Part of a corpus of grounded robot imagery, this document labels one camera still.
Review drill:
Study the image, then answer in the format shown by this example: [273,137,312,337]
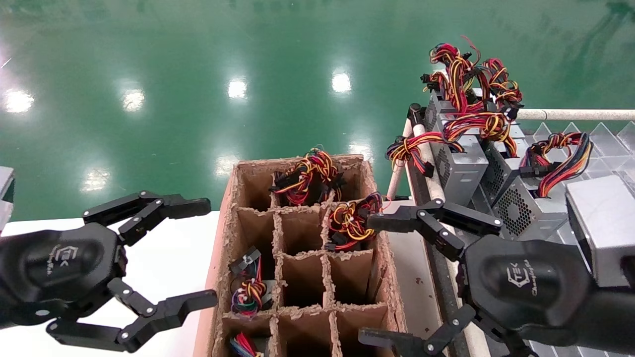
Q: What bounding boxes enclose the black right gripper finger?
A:
[367,198,504,262]

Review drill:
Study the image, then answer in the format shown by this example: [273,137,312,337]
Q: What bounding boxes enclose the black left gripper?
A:
[0,191,219,353]

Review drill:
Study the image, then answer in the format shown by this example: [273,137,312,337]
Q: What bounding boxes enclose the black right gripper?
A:
[358,234,599,357]

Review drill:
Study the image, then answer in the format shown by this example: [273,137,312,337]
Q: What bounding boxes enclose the coloured wire harness bundle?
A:
[495,174,570,239]

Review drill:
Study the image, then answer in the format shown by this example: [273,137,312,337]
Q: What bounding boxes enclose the brown cardboard divider box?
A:
[192,154,407,357]

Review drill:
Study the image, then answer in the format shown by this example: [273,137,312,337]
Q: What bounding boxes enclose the grey power supply right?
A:
[566,174,635,289]

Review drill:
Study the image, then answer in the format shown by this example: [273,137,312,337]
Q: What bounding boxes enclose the clear plastic divider tray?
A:
[516,120,635,357]

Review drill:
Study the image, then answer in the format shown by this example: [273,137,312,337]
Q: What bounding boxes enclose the wire bundle middle right cell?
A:
[325,192,385,252]

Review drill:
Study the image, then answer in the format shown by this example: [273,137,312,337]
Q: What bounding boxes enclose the wire bundle cell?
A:
[228,246,277,318]
[325,192,385,252]
[228,331,264,357]

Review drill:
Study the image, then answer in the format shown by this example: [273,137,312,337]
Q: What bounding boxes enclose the power supply with coloured cables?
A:
[386,112,514,206]
[269,147,346,207]
[484,121,594,199]
[421,36,525,134]

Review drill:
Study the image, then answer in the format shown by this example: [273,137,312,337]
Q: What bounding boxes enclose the wire bundle left cell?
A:
[228,246,277,318]

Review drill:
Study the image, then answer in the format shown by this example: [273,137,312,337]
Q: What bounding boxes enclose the wire bundle bottom cell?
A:
[228,331,264,357]

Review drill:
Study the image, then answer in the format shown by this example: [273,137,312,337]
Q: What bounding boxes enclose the gray left wrist camera box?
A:
[0,166,15,231]

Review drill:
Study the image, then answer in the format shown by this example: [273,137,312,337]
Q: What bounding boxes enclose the white pipe cart frame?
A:
[386,103,635,357]

